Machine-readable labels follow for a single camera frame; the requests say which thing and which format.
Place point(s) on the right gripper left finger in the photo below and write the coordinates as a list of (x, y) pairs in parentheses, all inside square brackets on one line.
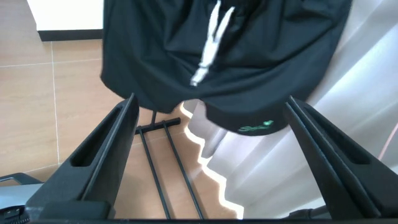
[(102, 174)]

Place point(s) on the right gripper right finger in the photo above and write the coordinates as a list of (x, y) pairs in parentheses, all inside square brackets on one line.
[(342, 174)]

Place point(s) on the black shorts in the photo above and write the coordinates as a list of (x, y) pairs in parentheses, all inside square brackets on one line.
[(264, 62)]

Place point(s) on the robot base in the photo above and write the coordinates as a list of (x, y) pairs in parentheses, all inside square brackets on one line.
[(12, 196)]

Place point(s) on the black clothes rack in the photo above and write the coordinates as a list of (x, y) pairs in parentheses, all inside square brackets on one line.
[(161, 124)]

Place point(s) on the beige curtain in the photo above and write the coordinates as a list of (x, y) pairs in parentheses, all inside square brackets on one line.
[(357, 93)]

